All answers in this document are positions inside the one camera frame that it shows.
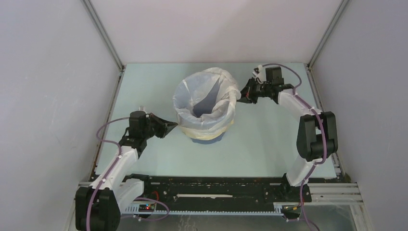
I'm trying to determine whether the small electronics board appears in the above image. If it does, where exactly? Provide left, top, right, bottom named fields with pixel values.
left=138, top=204, right=155, bottom=212

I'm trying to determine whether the right corner metal profile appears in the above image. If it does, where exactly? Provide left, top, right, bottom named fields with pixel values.
left=307, top=0, right=351, bottom=68

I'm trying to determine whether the white cable duct strip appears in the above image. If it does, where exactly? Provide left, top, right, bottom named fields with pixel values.
left=123, top=203, right=301, bottom=216

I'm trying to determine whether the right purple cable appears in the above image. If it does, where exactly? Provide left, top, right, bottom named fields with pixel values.
left=262, top=63, right=328, bottom=231

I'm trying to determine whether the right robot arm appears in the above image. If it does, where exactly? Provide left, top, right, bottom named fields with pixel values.
left=239, top=64, right=338, bottom=201

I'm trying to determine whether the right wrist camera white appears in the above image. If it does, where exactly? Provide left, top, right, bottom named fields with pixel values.
left=252, top=65, right=266, bottom=83

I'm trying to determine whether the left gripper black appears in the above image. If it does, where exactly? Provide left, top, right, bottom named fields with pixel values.
left=142, top=113, right=177, bottom=140

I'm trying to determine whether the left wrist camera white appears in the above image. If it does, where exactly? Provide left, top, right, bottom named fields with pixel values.
left=138, top=106, right=147, bottom=114

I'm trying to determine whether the corner metal profile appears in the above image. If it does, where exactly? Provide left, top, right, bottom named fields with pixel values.
left=81, top=0, right=125, bottom=71
left=307, top=0, right=351, bottom=68

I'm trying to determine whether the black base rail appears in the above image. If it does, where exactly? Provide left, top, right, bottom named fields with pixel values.
left=125, top=174, right=312, bottom=212

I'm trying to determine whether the blue plastic trash bin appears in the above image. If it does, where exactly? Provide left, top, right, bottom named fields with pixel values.
left=191, top=80, right=225, bottom=144

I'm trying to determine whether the left corner metal profile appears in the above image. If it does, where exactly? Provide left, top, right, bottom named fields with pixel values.
left=81, top=0, right=125, bottom=71

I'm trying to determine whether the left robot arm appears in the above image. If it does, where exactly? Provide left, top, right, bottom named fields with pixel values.
left=75, top=110, right=178, bottom=231

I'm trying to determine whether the purple cable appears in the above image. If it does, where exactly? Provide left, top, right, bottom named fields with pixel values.
left=262, top=63, right=328, bottom=231
left=85, top=116, right=170, bottom=231

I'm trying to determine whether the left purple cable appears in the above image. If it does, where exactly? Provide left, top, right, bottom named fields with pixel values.
left=85, top=116, right=170, bottom=231

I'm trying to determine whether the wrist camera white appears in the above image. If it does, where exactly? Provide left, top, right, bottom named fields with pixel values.
left=252, top=65, right=266, bottom=83
left=138, top=106, right=147, bottom=114

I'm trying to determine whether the translucent yellowish trash bag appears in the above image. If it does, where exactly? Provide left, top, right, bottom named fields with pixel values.
left=173, top=67, right=241, bottom=144

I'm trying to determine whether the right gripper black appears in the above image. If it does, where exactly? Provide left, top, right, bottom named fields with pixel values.
left=233, top=77, right=271, bottom=104

